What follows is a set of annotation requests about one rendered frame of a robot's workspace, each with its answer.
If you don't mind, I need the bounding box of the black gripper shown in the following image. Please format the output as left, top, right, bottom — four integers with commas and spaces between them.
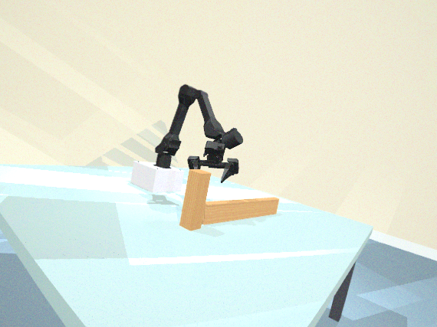
187, 153, 239, 183

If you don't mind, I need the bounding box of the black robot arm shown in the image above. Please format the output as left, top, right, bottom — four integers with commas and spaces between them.
154, 84, 243, 168

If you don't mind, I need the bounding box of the light wooden board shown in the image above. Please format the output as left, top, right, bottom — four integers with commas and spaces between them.
202, 198, 279, 225

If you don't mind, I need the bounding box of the wooden post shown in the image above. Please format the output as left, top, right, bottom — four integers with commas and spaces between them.
179, 169, 211, 231

